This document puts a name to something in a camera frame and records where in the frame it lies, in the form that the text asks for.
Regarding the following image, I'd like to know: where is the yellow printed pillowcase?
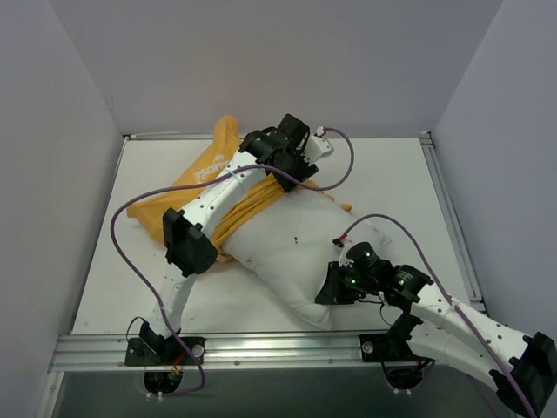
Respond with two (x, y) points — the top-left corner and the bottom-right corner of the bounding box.
(125, 113), (353, 265)

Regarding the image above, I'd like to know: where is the white pillow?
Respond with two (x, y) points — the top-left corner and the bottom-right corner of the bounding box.
(220, 189), (381, 332)

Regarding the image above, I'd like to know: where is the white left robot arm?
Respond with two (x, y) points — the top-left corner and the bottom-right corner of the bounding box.
(139, 114), (333, 365)

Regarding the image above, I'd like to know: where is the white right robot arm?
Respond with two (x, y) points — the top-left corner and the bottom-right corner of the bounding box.
(315, 239), (556, 417)

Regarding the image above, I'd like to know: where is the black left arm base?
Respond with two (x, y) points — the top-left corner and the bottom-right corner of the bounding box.
(124, 316), (206, 393)

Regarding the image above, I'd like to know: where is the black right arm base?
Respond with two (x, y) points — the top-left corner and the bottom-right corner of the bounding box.
(359, 333), (435, 393)

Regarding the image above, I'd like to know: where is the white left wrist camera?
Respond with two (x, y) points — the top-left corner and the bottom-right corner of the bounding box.
(303, 126), (334, 164)

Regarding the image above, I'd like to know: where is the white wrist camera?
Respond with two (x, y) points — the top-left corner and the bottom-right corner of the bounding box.
(332, 236), (354, 266)
(303, 126), (334, 164)

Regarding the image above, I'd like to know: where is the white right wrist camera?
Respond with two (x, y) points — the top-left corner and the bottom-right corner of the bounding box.
(332, 236), (354, 266)

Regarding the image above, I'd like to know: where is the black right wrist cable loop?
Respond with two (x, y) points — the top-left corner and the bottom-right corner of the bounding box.
(379, 302), (401, 327)

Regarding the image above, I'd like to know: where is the aluminium table edge rail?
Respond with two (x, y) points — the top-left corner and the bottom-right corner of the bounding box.
(419, 131), (487, 314)

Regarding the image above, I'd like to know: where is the aluminium front frame rail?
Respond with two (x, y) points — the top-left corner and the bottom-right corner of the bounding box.
(50, 328), (495, 373)

